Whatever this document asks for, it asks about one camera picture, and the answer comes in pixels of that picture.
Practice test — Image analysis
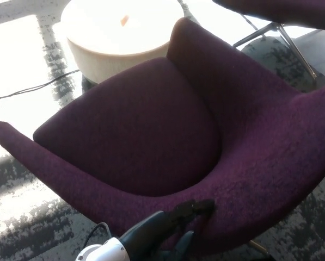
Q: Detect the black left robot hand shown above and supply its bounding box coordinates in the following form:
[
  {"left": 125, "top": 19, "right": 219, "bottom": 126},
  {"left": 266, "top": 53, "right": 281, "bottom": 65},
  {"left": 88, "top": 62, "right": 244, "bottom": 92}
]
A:
[{"left": 122, "top": 199, "right": 216, "bottom": 261}]

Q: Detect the purple fabric armchair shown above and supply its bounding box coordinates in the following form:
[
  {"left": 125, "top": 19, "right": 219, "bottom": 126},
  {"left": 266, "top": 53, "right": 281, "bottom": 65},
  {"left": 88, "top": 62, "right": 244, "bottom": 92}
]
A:
[{"left": 0, "top": 17, "right": 325, "bottom": 261}]

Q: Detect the round white side table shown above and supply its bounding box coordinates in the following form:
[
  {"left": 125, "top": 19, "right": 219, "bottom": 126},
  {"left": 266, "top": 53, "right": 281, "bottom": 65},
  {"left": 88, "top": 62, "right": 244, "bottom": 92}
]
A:
[{"left": 60, "top": 0, "right": 185, "bottom": 84}]

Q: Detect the purple chair with metal legs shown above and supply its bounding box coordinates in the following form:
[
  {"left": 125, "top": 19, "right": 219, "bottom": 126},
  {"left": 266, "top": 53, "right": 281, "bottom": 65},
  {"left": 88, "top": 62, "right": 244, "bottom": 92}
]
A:
[{"left": 212, "top": 0, "right": 325, "bottom": 81}]

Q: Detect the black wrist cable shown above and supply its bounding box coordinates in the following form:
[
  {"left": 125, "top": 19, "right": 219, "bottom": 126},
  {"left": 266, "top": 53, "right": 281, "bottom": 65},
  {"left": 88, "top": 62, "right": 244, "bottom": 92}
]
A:
[{"left": 84, "top": 222, "right": 112, "bottom": 248}]

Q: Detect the thin black floor cable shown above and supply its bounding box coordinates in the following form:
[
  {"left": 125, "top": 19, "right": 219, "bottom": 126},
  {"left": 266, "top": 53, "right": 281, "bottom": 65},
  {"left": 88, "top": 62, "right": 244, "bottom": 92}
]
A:
[{"left": 0, "top": 69, "right": 80, "bottom": 101}]

